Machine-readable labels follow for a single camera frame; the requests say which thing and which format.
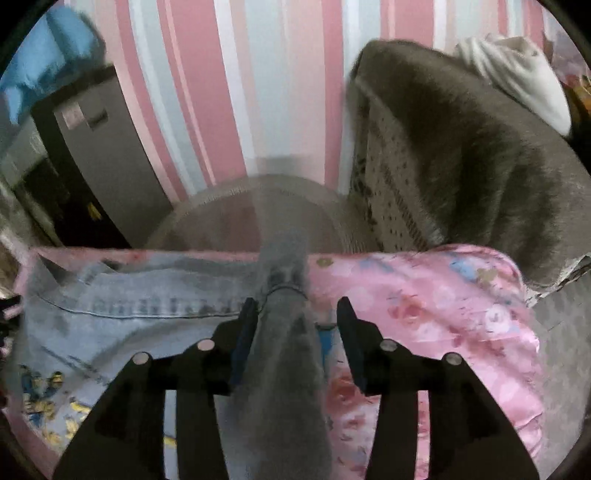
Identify white folded garment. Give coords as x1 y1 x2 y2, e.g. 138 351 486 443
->
454 34 572 138

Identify blue cloth cover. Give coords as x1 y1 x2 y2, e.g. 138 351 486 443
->
1 5 105 126

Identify pink floral bed sheet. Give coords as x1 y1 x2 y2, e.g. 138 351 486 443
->
5 245 543 479

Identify pink floral gift bag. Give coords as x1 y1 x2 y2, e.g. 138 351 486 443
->
543 39 590 95

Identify brown blanket covered furniture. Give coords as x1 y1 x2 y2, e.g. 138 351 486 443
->
348 40 590 292

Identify silver black water dispenser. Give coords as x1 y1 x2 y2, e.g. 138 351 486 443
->
1 66 172 249

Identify floral blue curtain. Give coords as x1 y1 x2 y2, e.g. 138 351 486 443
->
0 179 50 298

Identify blue denim jacket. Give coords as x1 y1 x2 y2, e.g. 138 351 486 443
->
8 230 336 480

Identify black garment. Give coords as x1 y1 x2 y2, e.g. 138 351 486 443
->
561 82 590 142

